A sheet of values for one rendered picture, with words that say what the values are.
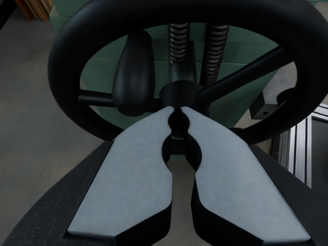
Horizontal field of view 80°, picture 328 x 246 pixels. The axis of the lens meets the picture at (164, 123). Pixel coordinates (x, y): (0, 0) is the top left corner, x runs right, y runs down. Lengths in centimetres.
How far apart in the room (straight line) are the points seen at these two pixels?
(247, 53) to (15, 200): 114
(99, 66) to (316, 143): 96
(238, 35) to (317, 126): 93
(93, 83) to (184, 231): 76
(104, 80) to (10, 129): 96
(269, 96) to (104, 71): 40
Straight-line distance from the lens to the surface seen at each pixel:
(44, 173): 119
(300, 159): 101
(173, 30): 24
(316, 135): 113
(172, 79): 25
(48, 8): 190
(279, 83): 59
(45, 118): 132
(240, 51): 43
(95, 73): 49
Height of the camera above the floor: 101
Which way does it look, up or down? 63 degrees down
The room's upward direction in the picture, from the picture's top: 3 degrees clockwise
